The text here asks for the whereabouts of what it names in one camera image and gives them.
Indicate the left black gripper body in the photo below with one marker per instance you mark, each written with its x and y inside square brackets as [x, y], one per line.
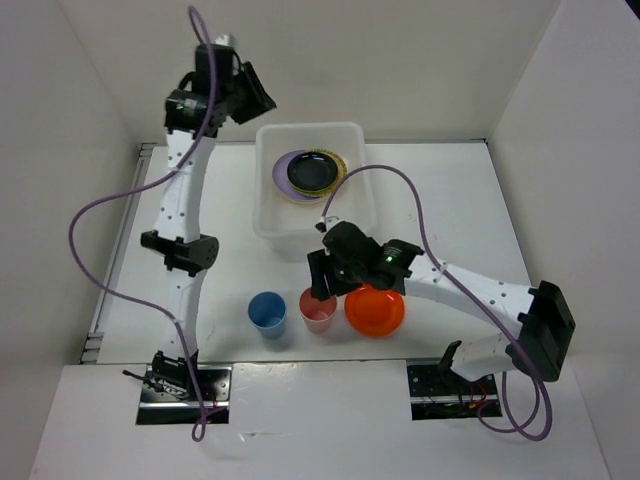
[227, 92]

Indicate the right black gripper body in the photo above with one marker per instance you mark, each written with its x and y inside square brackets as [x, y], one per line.
[334, 264]

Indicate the pink plastic cup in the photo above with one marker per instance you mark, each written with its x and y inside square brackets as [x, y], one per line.
[317, 314]

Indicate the purple round plate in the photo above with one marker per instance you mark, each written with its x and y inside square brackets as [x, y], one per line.
[279, 171]

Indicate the black round plate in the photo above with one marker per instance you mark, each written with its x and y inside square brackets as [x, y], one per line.
[312, 171]

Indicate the yellow woven pattern plate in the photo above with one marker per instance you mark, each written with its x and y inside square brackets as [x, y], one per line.
[341, 174]

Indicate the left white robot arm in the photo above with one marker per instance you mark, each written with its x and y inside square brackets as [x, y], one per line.
[176, 235]

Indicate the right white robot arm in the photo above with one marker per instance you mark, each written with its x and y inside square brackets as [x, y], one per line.
[535, 325]

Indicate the white plastic bin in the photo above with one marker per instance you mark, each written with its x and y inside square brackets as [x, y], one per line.
[287, 226]

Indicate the orange round plate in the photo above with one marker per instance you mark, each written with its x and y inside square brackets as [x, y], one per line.
[374, 313]

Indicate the blue plastic cup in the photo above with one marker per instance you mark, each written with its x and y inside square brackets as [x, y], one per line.
[267, 311]

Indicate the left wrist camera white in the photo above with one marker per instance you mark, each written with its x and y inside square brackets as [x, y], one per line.
[227, 40]

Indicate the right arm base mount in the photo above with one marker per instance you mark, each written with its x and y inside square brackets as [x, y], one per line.
[439, 395]

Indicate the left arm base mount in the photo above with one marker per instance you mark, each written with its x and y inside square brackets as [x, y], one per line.
[162, 404]

